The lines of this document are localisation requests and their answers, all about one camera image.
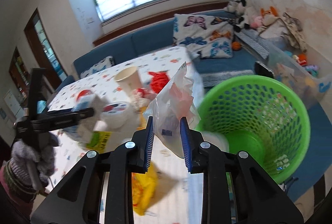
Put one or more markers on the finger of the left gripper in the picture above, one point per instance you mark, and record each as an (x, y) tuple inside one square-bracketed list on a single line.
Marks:
[(84, 113)]

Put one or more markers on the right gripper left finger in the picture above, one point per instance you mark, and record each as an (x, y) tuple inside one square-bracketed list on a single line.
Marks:
[(143, 140)]

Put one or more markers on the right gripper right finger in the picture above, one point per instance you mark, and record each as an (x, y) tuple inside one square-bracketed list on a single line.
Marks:
[(191, 140)]

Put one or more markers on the clear plastic bag trash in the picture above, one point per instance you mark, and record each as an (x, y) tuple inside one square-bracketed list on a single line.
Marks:
[(173, 102)]

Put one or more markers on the beige paper cup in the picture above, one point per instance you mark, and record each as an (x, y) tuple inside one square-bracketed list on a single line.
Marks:
[(129, 79)]

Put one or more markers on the red yarn pompom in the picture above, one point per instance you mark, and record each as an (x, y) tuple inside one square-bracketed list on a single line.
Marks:
[(158, 81)]

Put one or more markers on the grey gloved left hand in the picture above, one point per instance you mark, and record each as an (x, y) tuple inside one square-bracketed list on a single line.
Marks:
[(33, 167)]

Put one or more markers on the green yellow snack packet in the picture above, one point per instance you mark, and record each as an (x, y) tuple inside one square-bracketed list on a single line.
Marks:
[(99, 141)]

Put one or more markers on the white plastic lidded tub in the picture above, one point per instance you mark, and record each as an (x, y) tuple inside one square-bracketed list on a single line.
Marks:
[(115, 114)]

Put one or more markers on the crumpled red white wrapper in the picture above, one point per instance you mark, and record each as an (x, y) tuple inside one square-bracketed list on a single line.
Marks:
[(141, 97)]

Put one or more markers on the yellow snack wrapper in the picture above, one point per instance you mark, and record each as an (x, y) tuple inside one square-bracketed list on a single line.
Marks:
[(143, 189)]

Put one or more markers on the small butterfly pillow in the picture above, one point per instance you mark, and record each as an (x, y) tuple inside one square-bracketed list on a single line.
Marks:
[(105, 63)]

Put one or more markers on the grey striped mat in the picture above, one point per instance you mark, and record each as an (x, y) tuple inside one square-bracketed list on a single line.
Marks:
[(213, 79)]

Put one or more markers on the brown wooden door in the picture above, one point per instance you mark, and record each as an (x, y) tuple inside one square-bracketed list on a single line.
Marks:
[(43, 51)]

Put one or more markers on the green plastic waste basket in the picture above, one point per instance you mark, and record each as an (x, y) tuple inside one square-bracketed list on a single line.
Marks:
[(261, 116)]

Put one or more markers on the small orange ball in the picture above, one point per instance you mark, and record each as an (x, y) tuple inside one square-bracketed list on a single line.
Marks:
[(236, 46)]

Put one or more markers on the large butterfly pillow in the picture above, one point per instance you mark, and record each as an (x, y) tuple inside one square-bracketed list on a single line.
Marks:
[(206, 36)]

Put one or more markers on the grey patterned folded cloth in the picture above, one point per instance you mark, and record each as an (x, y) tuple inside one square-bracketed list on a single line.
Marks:
[(255, 42)]

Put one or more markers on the clear plastic storage bin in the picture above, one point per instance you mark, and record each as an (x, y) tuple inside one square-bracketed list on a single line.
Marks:
[(310, 89)]

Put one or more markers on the pink plush toy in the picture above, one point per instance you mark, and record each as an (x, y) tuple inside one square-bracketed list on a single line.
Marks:
[(257, 22)]

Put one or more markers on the black white plush cow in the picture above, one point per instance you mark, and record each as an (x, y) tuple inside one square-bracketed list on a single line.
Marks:
[(244, 11)]

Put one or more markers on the beige patterned crumpled cloth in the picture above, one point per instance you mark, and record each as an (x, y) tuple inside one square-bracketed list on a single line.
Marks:
[(295, 35)]

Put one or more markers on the orange fox plush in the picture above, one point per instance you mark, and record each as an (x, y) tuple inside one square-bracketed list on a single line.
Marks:
[(269, 15)]

